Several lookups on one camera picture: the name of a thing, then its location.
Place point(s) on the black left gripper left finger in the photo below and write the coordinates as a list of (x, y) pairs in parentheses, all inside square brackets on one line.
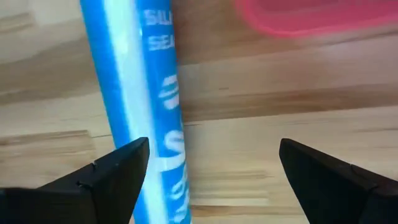
[(93, 193)]

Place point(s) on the blue silicone tube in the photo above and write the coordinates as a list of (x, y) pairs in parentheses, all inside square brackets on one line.
[(130, 77)]

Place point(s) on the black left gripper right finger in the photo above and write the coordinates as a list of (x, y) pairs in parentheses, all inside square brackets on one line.
[(335, 193)]

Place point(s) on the pink plastic bin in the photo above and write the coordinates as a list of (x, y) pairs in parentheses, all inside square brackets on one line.
[(311, 15)]

